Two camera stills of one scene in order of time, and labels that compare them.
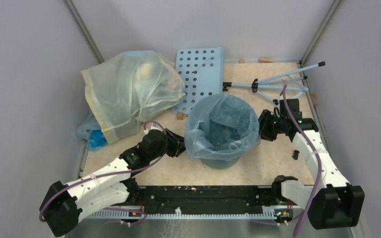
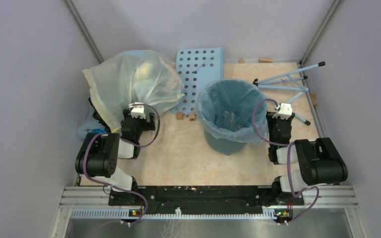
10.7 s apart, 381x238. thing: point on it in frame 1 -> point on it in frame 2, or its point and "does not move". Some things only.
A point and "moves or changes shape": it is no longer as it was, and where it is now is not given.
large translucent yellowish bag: x=131 y=89 does not move
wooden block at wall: x=265 y=60 does not move
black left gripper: x=177 y=143 -> x=148 y=125
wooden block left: x=179 y=115 does not move
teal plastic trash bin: x=218 y=163 -> x=224 y=145
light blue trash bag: x=221 y=127 moves or changes shape
